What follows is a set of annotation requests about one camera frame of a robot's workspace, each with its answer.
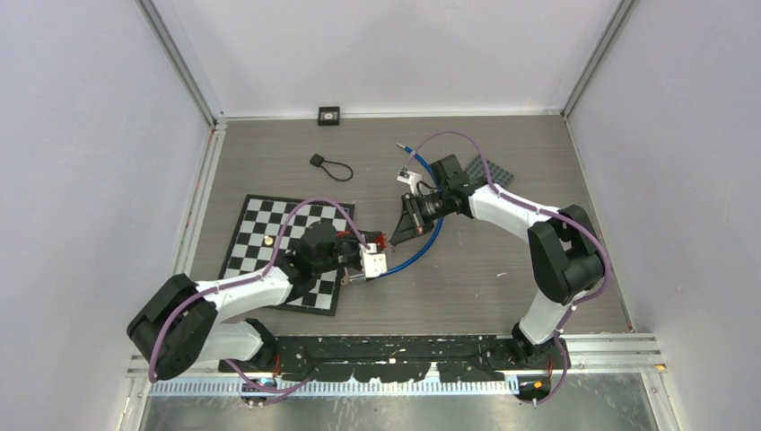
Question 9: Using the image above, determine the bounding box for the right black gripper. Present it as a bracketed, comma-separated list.
[391, 189, 450, 246]

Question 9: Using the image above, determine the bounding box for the red cable padlock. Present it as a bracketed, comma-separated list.
[337, 230, 387, 249]

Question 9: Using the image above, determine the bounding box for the blue cable lock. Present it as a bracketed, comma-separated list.
[341, 142, 447, 286]

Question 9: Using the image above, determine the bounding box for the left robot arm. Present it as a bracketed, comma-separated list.
[126, 222, 386, 383]

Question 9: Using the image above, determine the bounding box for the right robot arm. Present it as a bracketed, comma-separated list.
[390, 154, 608, 369]

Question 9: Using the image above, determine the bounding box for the grey building plate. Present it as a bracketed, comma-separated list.
[465, 156, 514, 189]

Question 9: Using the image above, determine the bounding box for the small black square device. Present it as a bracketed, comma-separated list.
[317, 106, 341, 127]

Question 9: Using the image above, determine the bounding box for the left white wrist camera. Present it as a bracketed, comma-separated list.
[360, 242, 388, 278]

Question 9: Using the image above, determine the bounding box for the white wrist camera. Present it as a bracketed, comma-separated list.
[360, 242, 388, 278]
[396, 168, 423, 196]

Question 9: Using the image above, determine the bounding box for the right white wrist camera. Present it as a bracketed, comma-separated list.
[396, 168, 423, 196]

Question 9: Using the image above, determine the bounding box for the black cable padlock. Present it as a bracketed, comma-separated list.
[309, 153, 354, 183]

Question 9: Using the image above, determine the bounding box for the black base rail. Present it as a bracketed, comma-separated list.
[218, 335, 564, 383]

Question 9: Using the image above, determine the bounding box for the aluminium frame rail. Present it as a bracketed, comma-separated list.
[147, 375, 527, 397]

